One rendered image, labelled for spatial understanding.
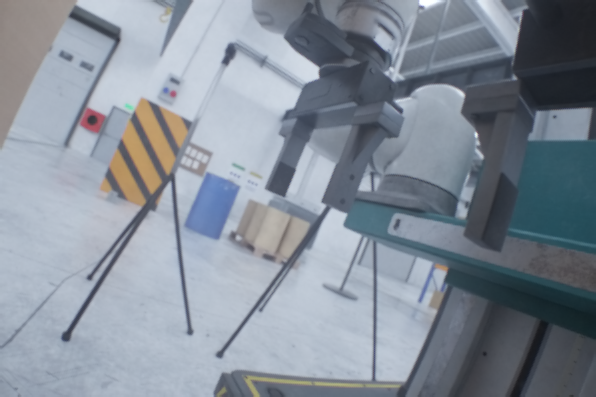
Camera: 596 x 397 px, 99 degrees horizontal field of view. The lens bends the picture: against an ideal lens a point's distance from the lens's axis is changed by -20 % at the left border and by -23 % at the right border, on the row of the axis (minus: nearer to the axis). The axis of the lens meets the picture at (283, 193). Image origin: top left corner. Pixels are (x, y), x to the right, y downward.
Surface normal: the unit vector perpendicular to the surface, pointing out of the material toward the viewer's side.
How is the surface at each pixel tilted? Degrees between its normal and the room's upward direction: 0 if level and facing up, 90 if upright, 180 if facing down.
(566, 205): 90
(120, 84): 90
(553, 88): 180
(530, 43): 90
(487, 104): 90
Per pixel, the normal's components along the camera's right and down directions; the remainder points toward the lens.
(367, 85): 0.44, 0.11
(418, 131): -0.69, -0.33
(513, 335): -0.81, -0.38
